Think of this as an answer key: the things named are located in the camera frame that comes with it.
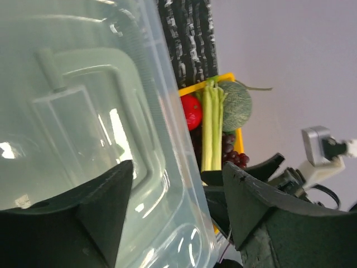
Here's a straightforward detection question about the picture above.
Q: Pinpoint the green netted melon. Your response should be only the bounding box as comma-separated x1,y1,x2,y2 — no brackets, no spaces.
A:
217,80,273,133

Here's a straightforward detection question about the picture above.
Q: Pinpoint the black marble pattern mat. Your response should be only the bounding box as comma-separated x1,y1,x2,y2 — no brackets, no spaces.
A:
155,0,218,89

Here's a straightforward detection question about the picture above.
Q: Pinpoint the yellow plastic basket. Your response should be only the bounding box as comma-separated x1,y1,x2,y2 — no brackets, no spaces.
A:
177,72,245,235

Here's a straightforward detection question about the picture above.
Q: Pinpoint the red tomato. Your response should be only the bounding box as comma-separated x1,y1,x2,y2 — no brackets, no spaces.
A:
181,94,202,131

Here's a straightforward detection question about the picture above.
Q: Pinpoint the green celery stalk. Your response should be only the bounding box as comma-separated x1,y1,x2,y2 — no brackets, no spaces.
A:
199,77,227,173

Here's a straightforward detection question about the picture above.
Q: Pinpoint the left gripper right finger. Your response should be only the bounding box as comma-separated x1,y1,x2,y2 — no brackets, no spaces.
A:
223,162,356,267

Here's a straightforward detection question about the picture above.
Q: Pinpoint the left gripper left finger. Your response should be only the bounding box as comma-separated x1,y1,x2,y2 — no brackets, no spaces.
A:
1,160,133,267

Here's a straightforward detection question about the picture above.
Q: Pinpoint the dark purple grape bunch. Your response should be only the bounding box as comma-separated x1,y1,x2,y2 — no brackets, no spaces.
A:
221,132,250,169

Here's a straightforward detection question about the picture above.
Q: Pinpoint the clear grey plastic toolbox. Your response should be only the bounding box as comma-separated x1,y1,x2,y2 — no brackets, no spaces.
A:
1,1,218,267

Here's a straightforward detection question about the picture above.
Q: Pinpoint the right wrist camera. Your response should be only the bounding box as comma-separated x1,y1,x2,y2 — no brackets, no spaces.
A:
301,126,356,167

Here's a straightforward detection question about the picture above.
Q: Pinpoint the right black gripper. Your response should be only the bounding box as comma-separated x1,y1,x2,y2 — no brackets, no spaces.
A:
200,152,341,210

